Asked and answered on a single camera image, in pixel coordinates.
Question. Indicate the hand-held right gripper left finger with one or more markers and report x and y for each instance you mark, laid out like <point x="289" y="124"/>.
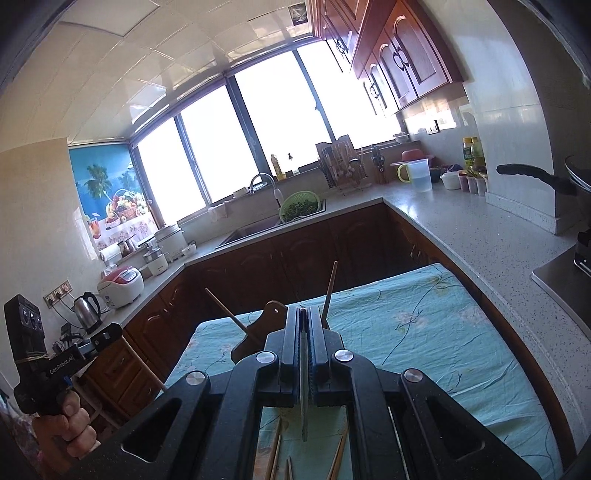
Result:
<point x="291" y="360"/>

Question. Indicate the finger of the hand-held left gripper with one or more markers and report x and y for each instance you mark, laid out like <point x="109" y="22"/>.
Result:
<point x="108" y="337"/>

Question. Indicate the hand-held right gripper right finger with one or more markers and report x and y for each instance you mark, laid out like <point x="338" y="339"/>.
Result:
<point x="321" y="364"/>

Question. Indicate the wooden slatted utensil holder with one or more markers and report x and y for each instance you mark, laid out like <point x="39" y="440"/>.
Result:
<point x="251" y="337"/>

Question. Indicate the person's left forearm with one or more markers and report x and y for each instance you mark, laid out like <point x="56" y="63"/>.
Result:
<point x="21" y="443"/>

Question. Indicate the person's left hand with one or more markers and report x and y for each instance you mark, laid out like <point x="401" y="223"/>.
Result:
<point x="64" y="429"/>

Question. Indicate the steel electric kettle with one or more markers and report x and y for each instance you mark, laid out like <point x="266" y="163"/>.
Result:
<point x="87" y="311"/>

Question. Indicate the white and red rice cooker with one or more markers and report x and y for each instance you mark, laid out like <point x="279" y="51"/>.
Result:
<point x="121" y="286"/>

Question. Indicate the paper towel roll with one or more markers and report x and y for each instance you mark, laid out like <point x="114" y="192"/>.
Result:
<point x="111" y="254"/>

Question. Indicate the small white electric pot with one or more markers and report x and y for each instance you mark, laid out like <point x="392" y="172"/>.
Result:
<point x="157" y="263"/>

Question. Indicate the small metal pot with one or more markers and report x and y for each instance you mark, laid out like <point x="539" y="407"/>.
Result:
<point x="127" y="244"/>

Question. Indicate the teal floral tablecloth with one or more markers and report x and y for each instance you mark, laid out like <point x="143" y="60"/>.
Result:
<point x="415" y="332"/>

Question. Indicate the large white cooker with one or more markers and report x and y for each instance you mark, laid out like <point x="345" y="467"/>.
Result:
<point x="171" y="237"/>

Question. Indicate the kitchen sink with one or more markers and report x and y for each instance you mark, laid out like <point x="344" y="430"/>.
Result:
<point x="249" y="233"/>

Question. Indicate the green colander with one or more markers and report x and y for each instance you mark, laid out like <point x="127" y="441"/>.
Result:
<point x="300" y="205"/>

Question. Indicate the white dish cloth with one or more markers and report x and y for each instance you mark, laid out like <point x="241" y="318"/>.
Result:
<point x="218" y="210"/>

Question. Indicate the curved steel faucet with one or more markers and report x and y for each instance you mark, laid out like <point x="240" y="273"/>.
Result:
<point x="261" y="176"/>

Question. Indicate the yellow detergent bottle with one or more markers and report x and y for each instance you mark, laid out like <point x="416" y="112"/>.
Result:
<point x="278" y="168"/>

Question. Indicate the small dark-capped bottle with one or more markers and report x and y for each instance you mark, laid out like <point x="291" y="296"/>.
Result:
<point x="291" y="166"/>

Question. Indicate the wooden knife block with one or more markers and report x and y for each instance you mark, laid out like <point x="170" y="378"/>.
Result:
<point x="379" y="168"/>

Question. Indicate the wooden cutting board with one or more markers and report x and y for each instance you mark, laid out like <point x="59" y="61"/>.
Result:
<point x="334" y="146"/>

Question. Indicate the red plastic basin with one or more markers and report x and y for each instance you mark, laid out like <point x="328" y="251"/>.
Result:
<point x="413" y="154"/>

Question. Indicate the white seasoning cup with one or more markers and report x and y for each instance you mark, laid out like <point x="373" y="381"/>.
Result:
<point x="462" y="183"/>
<point x="482" y="187"/>
<point x="472" y="185"/>

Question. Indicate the white bowl on sill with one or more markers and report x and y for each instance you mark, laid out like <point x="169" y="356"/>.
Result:
<point x="401" y="138"/>

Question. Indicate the large kitchen window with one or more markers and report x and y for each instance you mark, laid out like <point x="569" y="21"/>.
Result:
<point x="277" y="115"/>

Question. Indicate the stainless gas stove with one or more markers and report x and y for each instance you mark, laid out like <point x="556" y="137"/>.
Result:
<point x="558" y="281"/>

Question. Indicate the yellow green oil bottle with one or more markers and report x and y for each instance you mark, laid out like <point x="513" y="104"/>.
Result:
<point x="472" y="154"/>

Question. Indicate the wall power socket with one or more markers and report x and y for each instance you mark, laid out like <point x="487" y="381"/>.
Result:
<point x="57" y="293"/>

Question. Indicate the tropical fruit wall poster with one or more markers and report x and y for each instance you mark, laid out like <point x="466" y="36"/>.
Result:
<point x="106" y="184"/>

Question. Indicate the wooden wall cabinets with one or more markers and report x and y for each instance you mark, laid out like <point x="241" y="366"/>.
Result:
<point x="415" y="50"/>

